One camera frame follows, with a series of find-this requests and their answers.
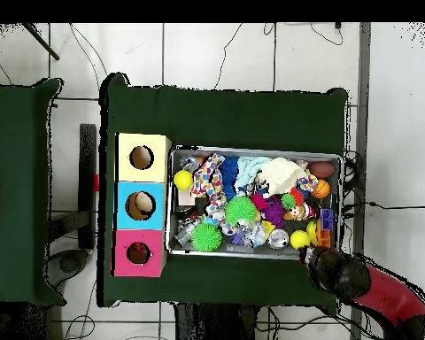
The polka dot cloth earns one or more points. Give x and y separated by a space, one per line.
209 180

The cream knitted cloth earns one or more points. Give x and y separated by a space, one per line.
281 175

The brown toy football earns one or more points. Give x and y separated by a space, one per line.
321 169

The dark green tablecloth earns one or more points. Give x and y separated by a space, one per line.
216 117

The blue spiky ball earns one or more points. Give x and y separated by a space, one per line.
229 177

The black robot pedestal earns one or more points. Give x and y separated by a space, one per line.
212 322

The small orange basketball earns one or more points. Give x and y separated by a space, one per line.
321 188

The silver mesh bin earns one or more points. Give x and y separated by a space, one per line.
241 253

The orange striped tiger plush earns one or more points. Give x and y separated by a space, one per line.
137 247

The black rod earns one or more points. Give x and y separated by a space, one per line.
42 42

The large yellow ball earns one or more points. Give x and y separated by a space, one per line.
182 180

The wooden box with three holes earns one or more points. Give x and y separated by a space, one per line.
124 170

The green-covered side table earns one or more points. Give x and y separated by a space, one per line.
14 194

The small yellow ball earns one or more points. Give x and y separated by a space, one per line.
300 239

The large green spiky ball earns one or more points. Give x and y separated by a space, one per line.
206 237
241 210

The light teal knitted cloth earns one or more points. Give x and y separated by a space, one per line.
248 170

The black stand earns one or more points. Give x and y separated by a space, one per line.
88 159

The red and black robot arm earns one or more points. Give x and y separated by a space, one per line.
386 294

